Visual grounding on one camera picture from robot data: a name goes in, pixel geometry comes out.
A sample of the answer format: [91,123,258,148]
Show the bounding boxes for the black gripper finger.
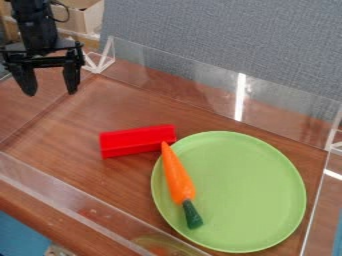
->
[63,63,80,95]
[10,65,38,96]

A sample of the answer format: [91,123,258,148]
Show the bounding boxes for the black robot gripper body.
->
[0,0,84,72]

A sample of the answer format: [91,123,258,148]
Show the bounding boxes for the red rectangular block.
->
[99,124,177,158]

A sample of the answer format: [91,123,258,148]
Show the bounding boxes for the orange toy carrot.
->
[162,142,203,229]

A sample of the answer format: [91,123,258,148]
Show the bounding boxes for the green round plate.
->
[151,131,306,253]

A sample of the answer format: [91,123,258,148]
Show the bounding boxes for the wooden box on shelf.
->
[4,0,104,34]

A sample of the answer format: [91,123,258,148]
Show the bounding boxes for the clear acrylic corner bracket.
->
[83,36,117,74]

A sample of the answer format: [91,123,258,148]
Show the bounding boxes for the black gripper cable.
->
[47,0,72,24]

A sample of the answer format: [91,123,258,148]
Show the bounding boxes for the clear acrylic enclosure walls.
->
[0,41,342,256]

